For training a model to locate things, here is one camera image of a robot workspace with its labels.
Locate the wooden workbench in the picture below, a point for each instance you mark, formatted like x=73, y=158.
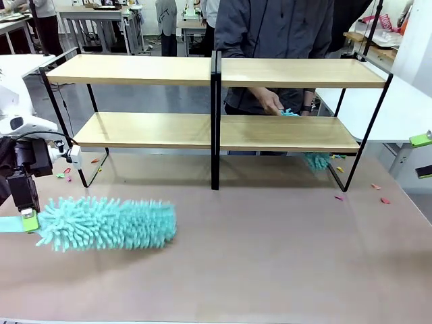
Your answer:
x=378, y=45

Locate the black camera stand pole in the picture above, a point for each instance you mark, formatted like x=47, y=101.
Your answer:
x=373, y=27

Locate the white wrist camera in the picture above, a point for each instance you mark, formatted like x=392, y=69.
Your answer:
x=75, y=157

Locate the teal microfiber duster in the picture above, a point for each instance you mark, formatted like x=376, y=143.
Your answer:
x=108, y=222
x=317, y=161

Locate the black wrist watch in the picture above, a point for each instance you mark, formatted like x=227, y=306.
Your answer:
x=307, y=108

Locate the large white side table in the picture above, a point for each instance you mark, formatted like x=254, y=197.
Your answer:
x=395, y=108

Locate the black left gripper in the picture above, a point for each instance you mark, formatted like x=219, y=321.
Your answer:
x=32, y=158

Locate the person's right hand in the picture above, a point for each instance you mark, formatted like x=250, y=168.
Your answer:
x=268, y=100

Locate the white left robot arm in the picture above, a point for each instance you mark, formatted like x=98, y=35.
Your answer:
x=17, y=108

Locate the wood and black shelf unit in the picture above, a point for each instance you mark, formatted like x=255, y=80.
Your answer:
x=297, y=76
x=135, y=72

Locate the person's left forearm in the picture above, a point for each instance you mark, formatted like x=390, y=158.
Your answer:
x=308, y=99

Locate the pink printed sign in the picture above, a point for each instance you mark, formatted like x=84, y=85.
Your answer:
x=386, y=22

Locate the bystander in grey coat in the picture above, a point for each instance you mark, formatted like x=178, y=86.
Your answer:
x=167, y=23

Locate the person in dark grey jacket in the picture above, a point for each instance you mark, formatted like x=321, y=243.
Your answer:
x=270, y=30

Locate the small white background table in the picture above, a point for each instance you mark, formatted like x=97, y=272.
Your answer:
x=190, y=30

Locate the bystander in dark trousers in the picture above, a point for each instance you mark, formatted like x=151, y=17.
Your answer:
x=47, y=23

